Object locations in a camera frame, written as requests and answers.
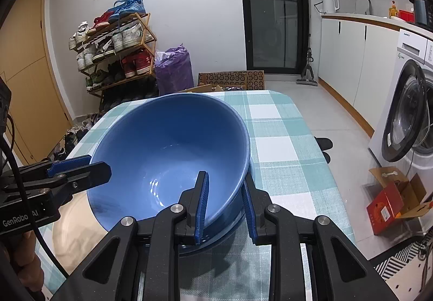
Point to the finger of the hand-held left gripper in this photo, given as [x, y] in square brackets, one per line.
[88, 175]
[69, 165]

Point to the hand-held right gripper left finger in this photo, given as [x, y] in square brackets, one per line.
[202, 209]

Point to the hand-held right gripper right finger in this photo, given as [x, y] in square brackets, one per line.
[249, 216]

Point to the person's left hand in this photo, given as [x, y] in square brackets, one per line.
[28, 260]

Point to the scattered dark shoes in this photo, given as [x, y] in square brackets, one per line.
[72, 138]

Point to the teal checked tablecloth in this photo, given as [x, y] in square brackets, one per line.
[280, 125]

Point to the black slippers on floor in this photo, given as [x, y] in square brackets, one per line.
[323, 145]

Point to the wooden shoe rack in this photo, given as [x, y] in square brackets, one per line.
[128, 81]

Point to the wooden door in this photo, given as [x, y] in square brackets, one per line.
[30, 67]

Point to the brown cardboard box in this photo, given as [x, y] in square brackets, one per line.
[216, 88]

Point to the purple plastic bag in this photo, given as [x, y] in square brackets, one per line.
[174, 74]

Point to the patterned flat cardboard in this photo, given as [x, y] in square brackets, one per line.
[236, 79]

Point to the red open cardboard box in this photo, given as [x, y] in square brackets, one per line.
[385, 213]

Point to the shoe rack with shoes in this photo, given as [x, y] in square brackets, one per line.
[132, 37]

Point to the upright vacuum cleaner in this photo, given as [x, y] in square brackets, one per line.
[308, 75]

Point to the black and white rug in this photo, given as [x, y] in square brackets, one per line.
[402, 260]

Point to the white base cabinets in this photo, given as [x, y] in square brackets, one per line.
[348, 60]

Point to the black framed glass door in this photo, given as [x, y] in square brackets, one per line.
[270, 16]

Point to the white electric kettle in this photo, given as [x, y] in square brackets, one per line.
[328, 3]

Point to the white washing machine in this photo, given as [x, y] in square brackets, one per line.
[409, 50]

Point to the metal faucet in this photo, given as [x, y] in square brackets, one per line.
[369, 6]

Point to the yellow bottle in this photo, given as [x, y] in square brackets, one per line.
[393, 11]

